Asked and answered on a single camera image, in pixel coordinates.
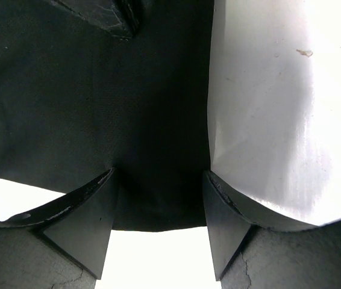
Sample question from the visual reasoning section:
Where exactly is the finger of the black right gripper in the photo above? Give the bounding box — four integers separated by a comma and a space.
51, 0, 141, 39

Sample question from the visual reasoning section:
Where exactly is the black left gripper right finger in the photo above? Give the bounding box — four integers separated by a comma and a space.
202, 171, 341, 288

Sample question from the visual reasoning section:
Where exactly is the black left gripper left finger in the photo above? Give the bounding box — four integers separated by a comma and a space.
0, 169, 115, 288

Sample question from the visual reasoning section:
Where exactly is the black t shirt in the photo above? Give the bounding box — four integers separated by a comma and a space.
0, 1, 214, 232

